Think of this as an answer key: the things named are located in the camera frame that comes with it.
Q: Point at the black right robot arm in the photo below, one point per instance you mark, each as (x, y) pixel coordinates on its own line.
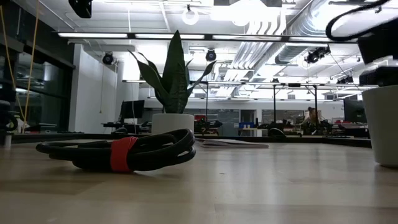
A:
(379, 43)

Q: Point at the grey plastic bin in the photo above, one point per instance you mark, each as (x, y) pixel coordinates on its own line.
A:
(384, 124)

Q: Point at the black ceiling spotlight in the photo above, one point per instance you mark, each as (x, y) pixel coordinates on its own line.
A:
(211, 55)
(108, 58)

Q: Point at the person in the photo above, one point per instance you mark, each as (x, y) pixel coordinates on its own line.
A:
(311, 115)

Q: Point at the black background monitor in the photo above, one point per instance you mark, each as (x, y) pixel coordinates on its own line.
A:
(132, 109)

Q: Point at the green snake plant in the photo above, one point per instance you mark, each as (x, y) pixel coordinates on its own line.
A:
(174, 84)

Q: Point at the white plant pot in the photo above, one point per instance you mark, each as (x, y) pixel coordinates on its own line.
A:
(172, 124)

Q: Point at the brown notebook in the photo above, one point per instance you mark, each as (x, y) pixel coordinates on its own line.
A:
(233, 143)

